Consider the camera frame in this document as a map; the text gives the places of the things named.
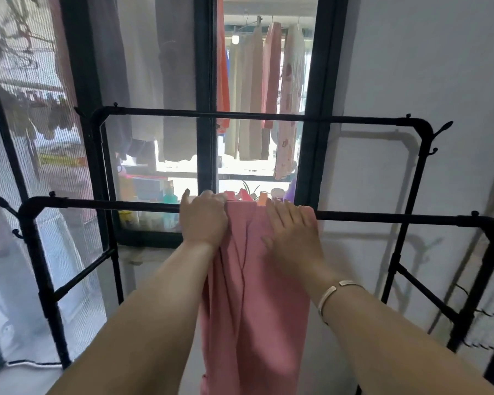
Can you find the person's right hand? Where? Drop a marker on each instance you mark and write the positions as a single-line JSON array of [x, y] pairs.
[[296, 242]]

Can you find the person's right little finger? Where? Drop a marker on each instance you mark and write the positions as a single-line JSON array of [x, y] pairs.
[[308, 217]]

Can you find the pink hanging shirt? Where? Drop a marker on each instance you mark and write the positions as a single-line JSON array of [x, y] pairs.
[[271, 69]]

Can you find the orange hanging garment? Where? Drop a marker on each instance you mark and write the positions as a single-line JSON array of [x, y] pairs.
[[222, 78]]

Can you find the dark hanging garment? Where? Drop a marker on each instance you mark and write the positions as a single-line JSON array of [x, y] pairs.
[[111, 78]]

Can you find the person's left little finger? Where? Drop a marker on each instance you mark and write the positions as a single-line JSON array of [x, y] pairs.
[[185, 196]]

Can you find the teal plastic bottle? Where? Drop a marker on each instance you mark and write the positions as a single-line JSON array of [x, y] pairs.
[[170, 197]]

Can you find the sock drying hanger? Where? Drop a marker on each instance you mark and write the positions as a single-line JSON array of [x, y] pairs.
[[37, 113]]

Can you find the white patterned hanging garment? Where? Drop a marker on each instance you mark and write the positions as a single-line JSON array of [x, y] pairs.
[[290, 98]]

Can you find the person's right thumb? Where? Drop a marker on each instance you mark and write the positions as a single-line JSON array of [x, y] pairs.
[[268, 242]]

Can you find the pink garment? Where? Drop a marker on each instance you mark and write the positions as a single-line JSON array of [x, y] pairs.
[[255, 308]]

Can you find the person's right middle finger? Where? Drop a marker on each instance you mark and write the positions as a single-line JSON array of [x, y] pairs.
[[286, 213]]

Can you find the purple bottle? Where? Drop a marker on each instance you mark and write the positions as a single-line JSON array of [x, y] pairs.
[[290, 193]]

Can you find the green potted plant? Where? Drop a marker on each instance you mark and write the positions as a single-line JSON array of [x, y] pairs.
[[251, 192]]

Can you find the blue box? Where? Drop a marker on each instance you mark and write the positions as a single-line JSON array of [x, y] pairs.
[[148, 189]]

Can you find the beige hanging garment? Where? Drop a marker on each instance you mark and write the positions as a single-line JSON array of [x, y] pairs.
[[249, 98]]

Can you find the person's right forearm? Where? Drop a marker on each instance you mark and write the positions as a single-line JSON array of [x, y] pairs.
[[387, 345]]

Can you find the black metal clothes rack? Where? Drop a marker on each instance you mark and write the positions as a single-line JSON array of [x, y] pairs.
[[107, 204]]

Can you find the person's left hand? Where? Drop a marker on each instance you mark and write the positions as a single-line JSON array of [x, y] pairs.
[[203, 220]]

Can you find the mesh screen door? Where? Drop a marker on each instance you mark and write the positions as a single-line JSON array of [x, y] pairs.
[[45, 127]]

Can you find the person's left forearm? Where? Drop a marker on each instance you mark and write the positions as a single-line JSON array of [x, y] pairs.
[[148, 324]]

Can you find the white jar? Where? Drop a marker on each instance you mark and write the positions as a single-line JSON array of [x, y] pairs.
[[277, 194]]

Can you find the grey hanging garment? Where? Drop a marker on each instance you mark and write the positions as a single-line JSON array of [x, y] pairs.
[[177, 78]]

